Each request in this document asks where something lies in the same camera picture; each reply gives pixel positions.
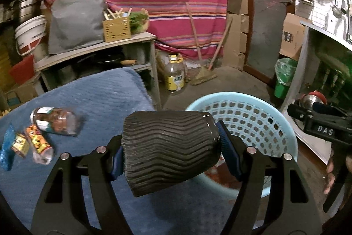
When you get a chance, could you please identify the orange cartoon snack packet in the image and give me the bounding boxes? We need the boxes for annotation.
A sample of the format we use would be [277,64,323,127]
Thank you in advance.
[24,125,54,165]

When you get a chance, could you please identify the black ribbed plastic tray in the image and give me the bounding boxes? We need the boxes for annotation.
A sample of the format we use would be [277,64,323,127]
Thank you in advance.
[122,111,221,197]

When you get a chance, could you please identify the green trash bag bin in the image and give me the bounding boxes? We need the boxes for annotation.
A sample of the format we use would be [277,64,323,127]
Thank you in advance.
[274,58,298,100]

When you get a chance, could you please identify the person's hand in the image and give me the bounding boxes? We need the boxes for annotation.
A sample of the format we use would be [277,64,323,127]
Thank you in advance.
[324,153,352,194]

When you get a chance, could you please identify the light blue plastic basket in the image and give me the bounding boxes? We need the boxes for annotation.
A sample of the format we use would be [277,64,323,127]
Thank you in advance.
[186,92,298,200]

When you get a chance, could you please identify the yellow brown spice box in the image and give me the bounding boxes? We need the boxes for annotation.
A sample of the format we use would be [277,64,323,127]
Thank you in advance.
[11,133,30,158]

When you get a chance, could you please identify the blue plastic wrapper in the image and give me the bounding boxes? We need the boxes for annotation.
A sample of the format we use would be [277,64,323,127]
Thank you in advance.
[0,124,16,171]

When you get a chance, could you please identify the cardboard box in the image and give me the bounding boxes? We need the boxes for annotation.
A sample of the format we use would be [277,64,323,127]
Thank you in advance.
[279,13,312,61]

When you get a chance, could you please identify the clear plastic snack jar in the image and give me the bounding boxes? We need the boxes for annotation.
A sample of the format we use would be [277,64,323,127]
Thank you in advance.
[30,107,79,136]

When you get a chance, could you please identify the blue knitted table cloth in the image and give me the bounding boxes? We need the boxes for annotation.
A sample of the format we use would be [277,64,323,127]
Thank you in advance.
[1,68,233,234]

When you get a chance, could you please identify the straw broom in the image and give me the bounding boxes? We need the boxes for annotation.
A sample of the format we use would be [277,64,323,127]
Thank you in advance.
[185,2,233,87]

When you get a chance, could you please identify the red plastic basin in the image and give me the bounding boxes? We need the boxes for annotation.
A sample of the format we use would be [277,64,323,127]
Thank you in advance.
[9,55,35,85]

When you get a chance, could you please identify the oil bottle on floor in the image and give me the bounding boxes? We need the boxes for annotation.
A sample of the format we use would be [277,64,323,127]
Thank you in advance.
[165,54,186,93]

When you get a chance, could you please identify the wooden side table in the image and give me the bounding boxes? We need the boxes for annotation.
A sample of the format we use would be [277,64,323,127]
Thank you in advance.
[35,32,162,110]

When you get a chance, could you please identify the white plastic bucket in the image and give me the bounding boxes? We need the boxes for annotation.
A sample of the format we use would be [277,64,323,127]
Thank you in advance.
[15,15,47,57]

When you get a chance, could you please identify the grey fabric bag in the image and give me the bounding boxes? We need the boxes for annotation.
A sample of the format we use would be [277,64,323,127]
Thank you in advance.
[48,0,107,55]

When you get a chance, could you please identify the yellow chopstick holder box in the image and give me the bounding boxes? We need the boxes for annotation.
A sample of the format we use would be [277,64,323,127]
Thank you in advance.
[103,8,131,43]

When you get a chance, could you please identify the green vegetables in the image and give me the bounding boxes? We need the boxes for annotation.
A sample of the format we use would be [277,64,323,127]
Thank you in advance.
[129,8,150,35]

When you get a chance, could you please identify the steel pot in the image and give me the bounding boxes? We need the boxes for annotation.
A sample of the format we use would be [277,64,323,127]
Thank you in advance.
[13,0,42,26]

